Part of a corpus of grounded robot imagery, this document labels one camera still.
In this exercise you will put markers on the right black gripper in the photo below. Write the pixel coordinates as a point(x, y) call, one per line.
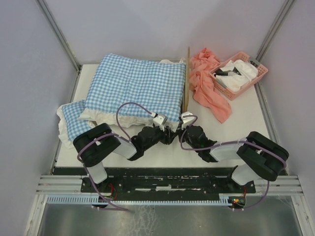
point(180, 132)

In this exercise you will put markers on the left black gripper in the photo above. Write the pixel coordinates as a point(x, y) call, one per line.
point(167, 138)

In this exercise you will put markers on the blue checkered mattress cushion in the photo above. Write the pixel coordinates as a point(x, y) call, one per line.
point(124, 91)

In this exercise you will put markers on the wooden pet bed frame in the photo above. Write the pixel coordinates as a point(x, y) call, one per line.
point(186, 86)

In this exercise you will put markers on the small blue checkered pillow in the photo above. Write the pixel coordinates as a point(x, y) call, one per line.
point(70, 126)

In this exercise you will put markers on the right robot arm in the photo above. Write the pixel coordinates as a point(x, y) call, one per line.
point(262, 157)

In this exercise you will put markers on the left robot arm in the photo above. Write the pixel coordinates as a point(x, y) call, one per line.
point(96, 144)

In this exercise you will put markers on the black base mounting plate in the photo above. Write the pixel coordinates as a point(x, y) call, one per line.
point(210, 180)

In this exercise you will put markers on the pink crumpled cloth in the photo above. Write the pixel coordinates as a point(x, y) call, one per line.
point(202, 85)

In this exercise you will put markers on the pink plastic basket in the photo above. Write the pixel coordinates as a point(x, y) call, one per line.
point(262, 70)

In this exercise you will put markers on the black white object in basket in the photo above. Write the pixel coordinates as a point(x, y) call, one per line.
point(228, 72)

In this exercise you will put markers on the white cloth in basket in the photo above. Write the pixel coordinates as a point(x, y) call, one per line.
point(236, 82)

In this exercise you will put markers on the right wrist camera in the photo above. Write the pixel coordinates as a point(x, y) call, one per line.
point(186, 119)

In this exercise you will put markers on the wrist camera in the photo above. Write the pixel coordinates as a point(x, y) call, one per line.
point(159, 121)
point(186, 119)

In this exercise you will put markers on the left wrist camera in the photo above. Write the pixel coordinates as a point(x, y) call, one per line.
point(159, 121)

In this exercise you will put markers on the white slotted cable duct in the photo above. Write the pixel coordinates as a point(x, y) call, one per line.
point(97, 201)

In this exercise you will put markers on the left aluminium corner post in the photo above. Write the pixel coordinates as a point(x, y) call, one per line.
point(43, 6)

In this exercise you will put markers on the aluminium corner post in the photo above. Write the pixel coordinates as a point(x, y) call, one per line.
point(43, 6)
point(275, 27)

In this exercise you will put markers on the right aluminium corner post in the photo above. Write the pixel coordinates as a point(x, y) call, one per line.
point(275, 27)

